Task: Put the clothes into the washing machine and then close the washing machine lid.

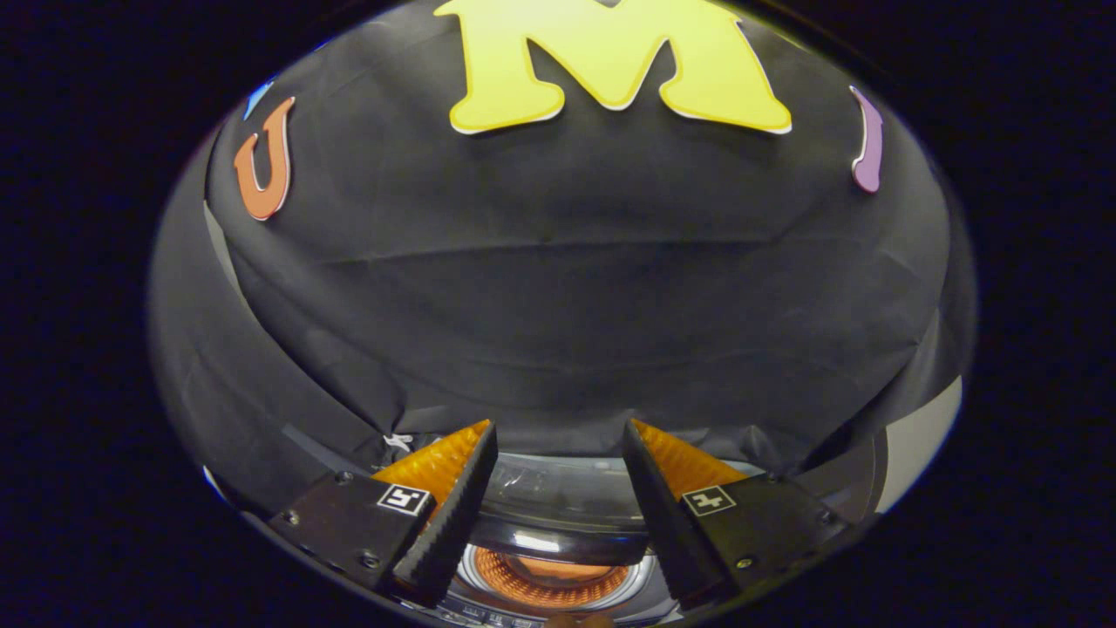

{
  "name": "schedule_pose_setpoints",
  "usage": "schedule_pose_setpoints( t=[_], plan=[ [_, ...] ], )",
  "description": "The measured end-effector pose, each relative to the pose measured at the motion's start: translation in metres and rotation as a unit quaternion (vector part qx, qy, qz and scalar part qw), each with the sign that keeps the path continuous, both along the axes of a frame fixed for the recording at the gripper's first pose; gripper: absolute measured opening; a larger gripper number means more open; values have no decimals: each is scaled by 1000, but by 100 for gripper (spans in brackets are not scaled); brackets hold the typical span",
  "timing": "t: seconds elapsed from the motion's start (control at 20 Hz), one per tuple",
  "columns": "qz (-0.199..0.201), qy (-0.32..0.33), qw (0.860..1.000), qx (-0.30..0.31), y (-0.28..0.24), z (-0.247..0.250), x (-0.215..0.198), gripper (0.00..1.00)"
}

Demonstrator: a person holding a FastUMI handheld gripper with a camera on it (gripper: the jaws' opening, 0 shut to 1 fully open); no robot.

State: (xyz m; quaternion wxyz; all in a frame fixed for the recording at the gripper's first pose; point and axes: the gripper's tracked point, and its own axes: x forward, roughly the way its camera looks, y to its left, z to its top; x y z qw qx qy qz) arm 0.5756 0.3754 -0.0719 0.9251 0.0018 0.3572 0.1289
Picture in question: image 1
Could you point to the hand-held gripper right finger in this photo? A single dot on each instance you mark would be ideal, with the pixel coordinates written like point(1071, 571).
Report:
point(667, 523)

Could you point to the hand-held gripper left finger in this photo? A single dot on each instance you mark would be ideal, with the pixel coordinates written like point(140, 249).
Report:
point(449, 523)

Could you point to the transparent washing machine lid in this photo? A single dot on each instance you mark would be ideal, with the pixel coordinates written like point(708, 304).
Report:
point(558, 515)

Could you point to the yellow-orange polo shirt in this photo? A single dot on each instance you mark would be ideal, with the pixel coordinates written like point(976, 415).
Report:
point(562, 569)

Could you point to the dark grey washing machine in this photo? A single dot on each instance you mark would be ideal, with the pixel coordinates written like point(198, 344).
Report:
point(841, 475)

